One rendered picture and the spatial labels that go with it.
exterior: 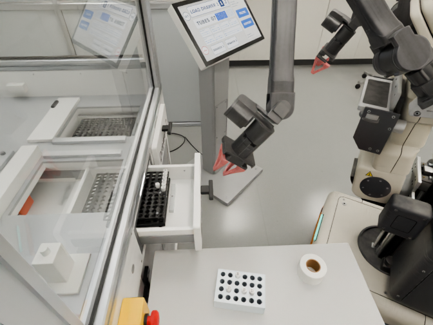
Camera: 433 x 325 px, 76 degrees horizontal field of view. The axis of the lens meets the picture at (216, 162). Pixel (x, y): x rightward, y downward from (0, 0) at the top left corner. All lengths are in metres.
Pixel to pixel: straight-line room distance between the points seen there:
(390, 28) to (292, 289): 0.68
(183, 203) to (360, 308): 0.54
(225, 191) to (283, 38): 1.41
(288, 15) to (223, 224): 1.38
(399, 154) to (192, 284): 0.79
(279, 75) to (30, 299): 0.61
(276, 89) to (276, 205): 1.37
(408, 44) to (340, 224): 1.05
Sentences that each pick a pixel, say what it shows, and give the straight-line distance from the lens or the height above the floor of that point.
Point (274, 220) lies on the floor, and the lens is 1.89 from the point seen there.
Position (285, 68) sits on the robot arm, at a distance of 0.71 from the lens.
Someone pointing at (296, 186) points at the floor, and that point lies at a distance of 2.13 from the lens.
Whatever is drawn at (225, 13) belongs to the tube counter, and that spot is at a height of 1.11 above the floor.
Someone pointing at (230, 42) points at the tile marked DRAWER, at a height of 1.00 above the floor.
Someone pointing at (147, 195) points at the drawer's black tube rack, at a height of 0.90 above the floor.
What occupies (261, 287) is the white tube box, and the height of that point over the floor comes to 0.80.
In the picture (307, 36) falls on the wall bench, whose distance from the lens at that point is 3.88.
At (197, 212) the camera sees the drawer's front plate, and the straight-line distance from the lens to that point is 0.72.
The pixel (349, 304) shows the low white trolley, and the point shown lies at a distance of 0.86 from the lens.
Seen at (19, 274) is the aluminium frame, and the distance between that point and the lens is 0.34.
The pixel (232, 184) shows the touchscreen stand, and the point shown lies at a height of 0.03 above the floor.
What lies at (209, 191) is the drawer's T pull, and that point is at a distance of 0.79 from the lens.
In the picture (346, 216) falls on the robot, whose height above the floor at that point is 0.28.
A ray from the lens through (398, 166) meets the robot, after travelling 1.14.
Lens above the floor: 1.49
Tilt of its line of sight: 42 degrees down
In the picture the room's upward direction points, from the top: straight up
